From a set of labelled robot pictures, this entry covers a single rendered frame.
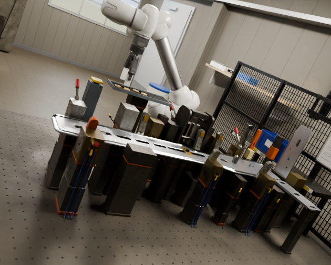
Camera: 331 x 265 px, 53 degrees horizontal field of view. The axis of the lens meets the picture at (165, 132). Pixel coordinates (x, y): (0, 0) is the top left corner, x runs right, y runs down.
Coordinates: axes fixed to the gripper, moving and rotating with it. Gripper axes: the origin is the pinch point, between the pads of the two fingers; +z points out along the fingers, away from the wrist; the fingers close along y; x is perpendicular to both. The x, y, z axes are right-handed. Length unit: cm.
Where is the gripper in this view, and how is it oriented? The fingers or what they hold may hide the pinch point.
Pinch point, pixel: (124, 80)
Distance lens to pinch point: 186.1
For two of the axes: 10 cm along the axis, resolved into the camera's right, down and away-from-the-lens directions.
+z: -3.9, 8.8, 2.7
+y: 2.7, 3.8, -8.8
